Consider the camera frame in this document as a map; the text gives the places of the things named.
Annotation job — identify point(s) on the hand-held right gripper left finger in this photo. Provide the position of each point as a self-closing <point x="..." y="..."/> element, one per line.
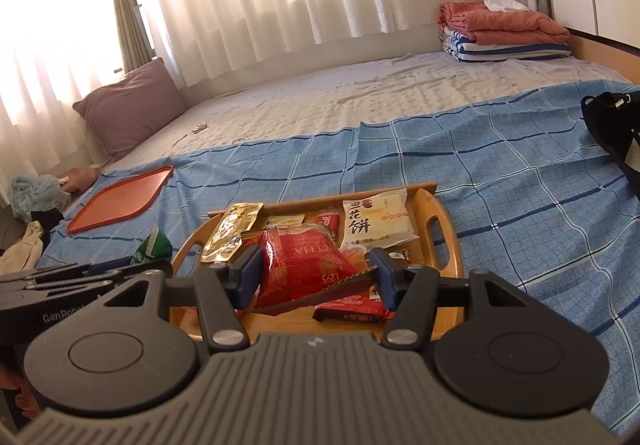
<point x="247" y="275"/>

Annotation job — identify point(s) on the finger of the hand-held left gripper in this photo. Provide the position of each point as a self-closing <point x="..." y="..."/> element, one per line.
<point x="145" y="270"/>
<point x="60" y="272"/>

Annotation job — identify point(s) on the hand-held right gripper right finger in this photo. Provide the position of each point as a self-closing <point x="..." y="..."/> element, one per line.
<point x="385" y="277"/>

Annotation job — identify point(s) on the green snack packet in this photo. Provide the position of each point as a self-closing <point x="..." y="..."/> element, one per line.
<point x="157" y="245"/>

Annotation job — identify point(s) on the brown peanut packet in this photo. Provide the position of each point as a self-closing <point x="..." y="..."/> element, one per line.
<point x="401" y="254"/>

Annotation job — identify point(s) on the gold snack packet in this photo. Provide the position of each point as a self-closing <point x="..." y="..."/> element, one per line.
<point x="282" y="221"/>
<point x="230" y="230"/>

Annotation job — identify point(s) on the dark red snack bar packet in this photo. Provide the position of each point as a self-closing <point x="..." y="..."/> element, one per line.
<point x="350" y="311"/>

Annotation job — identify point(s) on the red snack bag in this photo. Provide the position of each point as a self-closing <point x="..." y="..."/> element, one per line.
<point x="300" y="270"/>

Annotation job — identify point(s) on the white pastry packet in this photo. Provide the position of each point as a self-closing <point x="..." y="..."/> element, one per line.
<point x="380" y="220"/>

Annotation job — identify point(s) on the small red biscuit packet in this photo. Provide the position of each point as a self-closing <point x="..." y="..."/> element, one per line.
<point x="327" y="222"/>

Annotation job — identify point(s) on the person's left hand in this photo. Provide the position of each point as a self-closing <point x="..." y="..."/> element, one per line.
<point x="10" y="379"/>

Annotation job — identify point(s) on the beige cloth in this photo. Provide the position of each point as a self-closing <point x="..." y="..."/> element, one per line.
<point x="25" y="245"/>

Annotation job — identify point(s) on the black cloth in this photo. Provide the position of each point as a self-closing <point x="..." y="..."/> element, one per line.
<point x="47" y="220"/>

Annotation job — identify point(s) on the red plastic tray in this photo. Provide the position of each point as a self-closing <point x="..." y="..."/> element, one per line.
<point x="120" y="200"/>

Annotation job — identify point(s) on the light blue cloth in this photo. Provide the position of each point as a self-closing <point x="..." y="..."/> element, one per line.
<point x="37" y="192"/>

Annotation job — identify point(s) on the pink cloth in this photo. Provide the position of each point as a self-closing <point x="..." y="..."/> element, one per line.
<point x="80" y="179"/>

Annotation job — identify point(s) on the blue checked bedsheet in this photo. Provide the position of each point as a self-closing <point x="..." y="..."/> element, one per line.
<point x="500" y="200"/>

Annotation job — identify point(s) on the small metal object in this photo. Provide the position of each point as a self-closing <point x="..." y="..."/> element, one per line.
<point x="200" y="128"/>

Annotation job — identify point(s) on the purple pillow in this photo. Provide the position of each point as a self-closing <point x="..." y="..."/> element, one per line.
<point x="130" y="110"/>

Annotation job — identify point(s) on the white mattress sheet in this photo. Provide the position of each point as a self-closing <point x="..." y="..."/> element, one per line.
<point x="350" y="105"/>

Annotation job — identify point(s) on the folded blue striped towel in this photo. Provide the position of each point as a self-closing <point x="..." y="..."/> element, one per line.
<point x="480" y="50"/>

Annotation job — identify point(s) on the black bag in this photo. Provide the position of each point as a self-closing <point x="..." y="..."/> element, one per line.
<point x="607" y="125"/>

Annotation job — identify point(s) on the folded towels stack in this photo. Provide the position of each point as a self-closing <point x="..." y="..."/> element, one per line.
<point x="500" y="22"/>

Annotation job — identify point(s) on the white cloth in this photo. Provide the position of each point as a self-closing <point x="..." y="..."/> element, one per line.
<point x="505" y="4"/>

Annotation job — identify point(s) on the wooden bed frame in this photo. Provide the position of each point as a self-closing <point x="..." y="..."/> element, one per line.
<point x="610" y="55"/>

